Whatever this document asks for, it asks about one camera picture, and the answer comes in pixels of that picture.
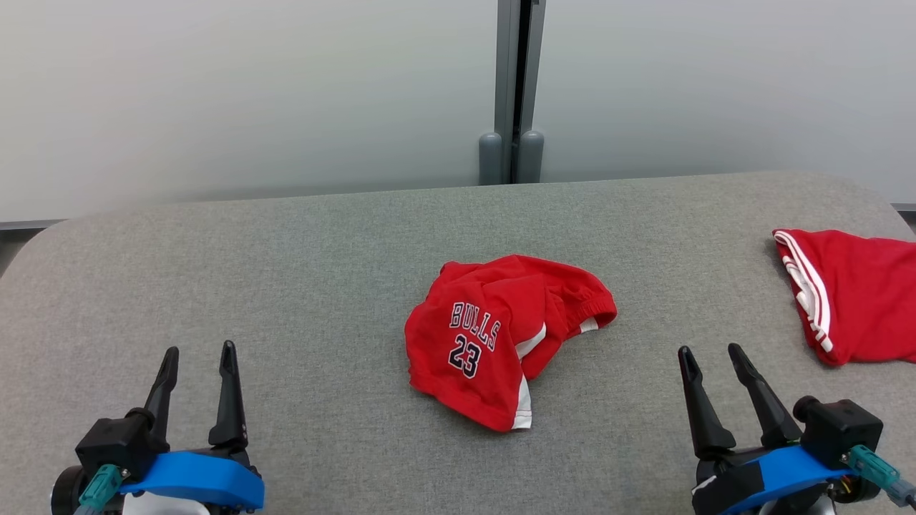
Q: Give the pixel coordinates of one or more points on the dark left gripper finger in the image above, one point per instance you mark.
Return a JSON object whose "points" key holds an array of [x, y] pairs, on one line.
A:
{"points": [[229, 400], [163, 390]]}

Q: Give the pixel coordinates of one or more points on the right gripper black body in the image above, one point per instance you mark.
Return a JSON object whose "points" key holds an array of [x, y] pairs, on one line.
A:
{"points": [[723, 461]]}

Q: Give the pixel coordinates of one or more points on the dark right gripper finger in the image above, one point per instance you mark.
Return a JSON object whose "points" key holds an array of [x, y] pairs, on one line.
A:
{"points": [[705, 411], [766, 404]]}

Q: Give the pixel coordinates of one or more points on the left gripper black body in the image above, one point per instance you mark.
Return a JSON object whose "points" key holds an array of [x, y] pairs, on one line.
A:
{"points": [[230, 454]]}

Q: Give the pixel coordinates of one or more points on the red Bulls jersey white sleeves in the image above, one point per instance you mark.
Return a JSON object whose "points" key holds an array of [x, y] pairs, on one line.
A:
{"points": [[859, 293]]}

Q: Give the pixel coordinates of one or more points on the red Bulls shorts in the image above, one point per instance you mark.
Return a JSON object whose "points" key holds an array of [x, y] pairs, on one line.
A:
{"points": [[494, 336]]}

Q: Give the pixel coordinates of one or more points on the blue left camera bracket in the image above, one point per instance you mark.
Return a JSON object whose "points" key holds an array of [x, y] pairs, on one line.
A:
{"points": [[193, 481]]}

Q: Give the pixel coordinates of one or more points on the blue camera bracket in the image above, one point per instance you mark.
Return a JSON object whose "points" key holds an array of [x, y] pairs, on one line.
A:
{"points": [[787, 472], [193, 481]]}

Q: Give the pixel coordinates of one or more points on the blue right camera bracket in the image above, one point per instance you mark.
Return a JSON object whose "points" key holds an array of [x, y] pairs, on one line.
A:
{"points": [[787, 472]]}

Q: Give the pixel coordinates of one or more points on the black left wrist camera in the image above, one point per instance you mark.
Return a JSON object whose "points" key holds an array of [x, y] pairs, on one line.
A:
{"points": [[114, 440]]}

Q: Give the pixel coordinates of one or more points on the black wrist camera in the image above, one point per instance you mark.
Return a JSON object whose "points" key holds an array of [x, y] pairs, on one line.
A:
{"points": [[841, 429], [114, 440]]}

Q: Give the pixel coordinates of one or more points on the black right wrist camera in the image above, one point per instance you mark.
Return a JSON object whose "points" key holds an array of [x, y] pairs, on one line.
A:
{"points": [[841, 429]]}

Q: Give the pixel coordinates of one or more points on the grey wall base strip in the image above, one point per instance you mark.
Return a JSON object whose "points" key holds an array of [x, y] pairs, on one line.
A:
{"points": [[28, 224]]}

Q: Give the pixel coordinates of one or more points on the grey cylindrical post cap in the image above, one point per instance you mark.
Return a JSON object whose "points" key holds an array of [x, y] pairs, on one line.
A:
{"points": [[531, 159], [490, 161]]}

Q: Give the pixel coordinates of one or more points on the grey metal partition post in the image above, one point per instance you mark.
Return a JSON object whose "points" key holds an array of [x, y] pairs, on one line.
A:
{"points": [[507, 64]]}

